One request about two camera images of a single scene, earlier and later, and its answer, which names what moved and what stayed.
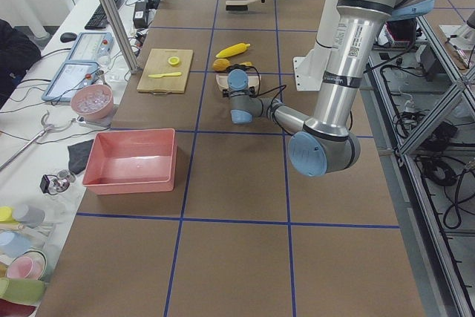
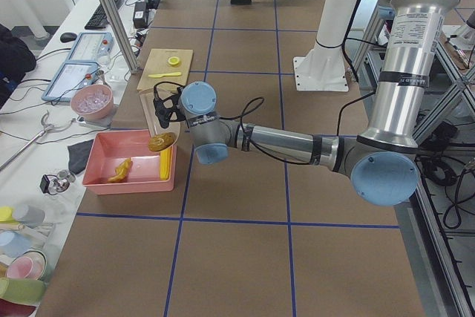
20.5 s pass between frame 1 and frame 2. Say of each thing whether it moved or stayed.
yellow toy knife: stayed
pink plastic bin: stayed
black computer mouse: stayed
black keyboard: stayed
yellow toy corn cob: moved
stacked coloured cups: stayed
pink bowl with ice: stayed
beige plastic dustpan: moved
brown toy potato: moved
